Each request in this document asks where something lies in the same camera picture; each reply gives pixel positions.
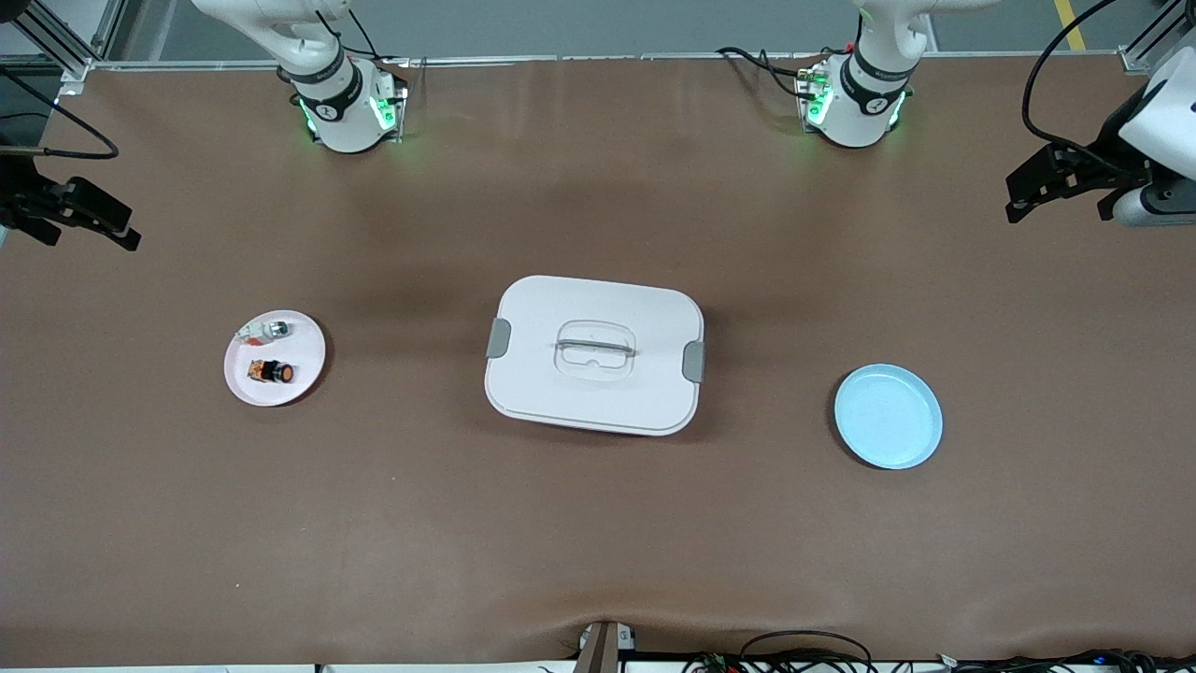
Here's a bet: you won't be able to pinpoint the white lidded storage box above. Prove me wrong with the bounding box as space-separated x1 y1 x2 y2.
484 275 706 437

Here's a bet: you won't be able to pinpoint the pink round plate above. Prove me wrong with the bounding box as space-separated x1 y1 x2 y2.
223 309 327 408

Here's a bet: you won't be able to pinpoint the light blue round plate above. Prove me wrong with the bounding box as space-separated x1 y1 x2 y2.
833 364 944 470

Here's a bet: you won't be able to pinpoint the brown table mat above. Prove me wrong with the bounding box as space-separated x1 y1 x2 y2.
0 53 1196 667

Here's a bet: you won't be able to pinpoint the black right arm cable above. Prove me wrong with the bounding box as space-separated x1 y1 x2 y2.
0 70 121 162

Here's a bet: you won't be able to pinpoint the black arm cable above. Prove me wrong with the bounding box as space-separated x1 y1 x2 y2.
0 70 121 162
1021 0 1150 175

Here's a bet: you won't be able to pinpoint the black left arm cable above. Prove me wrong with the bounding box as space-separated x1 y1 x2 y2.
1021 0 1150 175

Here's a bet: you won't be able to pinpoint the aluminium frame profile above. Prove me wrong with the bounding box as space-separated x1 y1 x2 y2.
1119 0 1196 75
0 0 128 94

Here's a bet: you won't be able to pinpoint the black arm base cables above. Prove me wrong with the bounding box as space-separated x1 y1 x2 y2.
715 45 814 100

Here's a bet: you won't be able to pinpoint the tangled black cable bundle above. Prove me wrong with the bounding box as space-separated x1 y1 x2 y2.
934 648 1196 673

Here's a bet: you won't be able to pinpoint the black cable loop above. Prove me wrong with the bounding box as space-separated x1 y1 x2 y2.
738 630 876 673

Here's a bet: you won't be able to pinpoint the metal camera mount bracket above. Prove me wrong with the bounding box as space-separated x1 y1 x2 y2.
572 621 638 673

